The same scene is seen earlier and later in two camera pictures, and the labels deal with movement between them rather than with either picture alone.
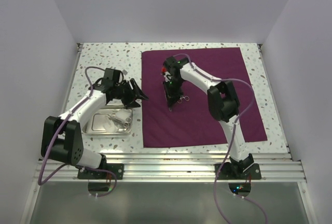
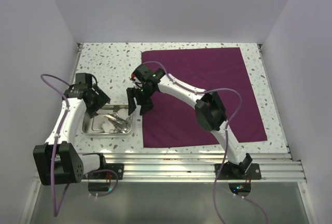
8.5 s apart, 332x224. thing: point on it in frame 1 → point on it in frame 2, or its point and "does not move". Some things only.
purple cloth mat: [192, 122] does not move
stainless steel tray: [108, 122] does not move
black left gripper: [128, 102] → [101, 100]
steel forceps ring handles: [186, 98] → [123, 125]
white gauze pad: [123, 113] does not move
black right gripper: [173, 97] → [147, 105]
